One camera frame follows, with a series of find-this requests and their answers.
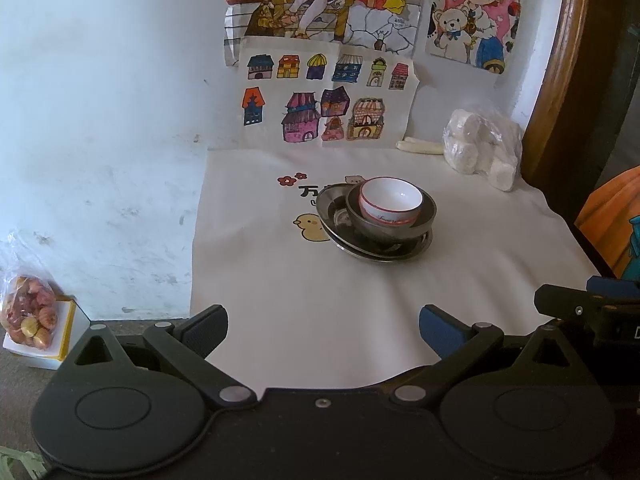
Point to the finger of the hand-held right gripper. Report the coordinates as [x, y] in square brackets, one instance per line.
[565, 302]
[615, 290]

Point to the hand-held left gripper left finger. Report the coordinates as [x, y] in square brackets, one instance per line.
[205, 332]

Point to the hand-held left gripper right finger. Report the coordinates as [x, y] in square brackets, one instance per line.
[440, 332]

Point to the steel plate with blue label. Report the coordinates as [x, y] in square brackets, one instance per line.
[380, 255]

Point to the deep stainless steel bowl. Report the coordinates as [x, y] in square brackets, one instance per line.
[427, 217]

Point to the white bowl with red rim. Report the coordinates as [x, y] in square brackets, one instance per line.
[390, 195]

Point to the wide stainless steel bowl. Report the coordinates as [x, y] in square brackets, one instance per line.
[334, 215]

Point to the orange and blue cloth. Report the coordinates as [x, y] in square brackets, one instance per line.
[607, 225]

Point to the white printed table cloth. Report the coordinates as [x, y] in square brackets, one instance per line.
[300, 310]

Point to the white and yellow box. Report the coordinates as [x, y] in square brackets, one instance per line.
[65, 325]

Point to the bag of white buns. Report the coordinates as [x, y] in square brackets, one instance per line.
[500, 160]

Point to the bag of red fruit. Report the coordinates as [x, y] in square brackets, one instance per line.
[30, 310]

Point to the white stick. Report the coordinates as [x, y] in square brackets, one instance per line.
[415, 149]
[425, 142]

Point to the clear plastic bag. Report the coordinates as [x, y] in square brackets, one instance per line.
[460, 145]

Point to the colourful houses drawing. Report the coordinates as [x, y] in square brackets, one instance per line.
[300, 80]

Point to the teddy bear drawing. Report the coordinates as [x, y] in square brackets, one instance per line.
[470, 15]

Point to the brown wooden frame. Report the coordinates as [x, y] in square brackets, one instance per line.
[565, 60]

